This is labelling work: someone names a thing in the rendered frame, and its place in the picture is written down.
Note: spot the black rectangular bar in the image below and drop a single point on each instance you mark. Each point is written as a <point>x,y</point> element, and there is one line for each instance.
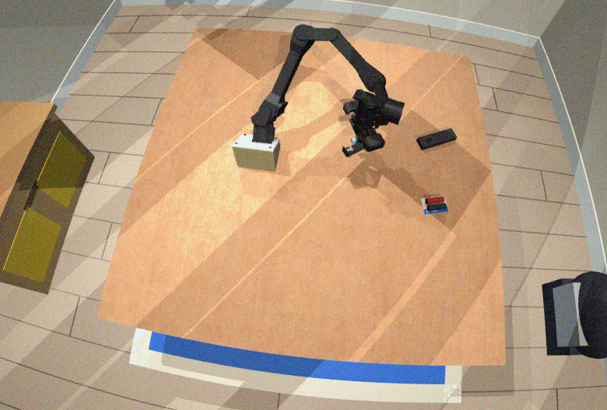
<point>435,139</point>

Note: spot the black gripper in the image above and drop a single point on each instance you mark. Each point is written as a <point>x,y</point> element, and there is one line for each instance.
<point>362,127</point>

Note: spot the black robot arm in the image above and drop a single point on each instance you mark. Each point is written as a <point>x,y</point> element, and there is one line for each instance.
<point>388,110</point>

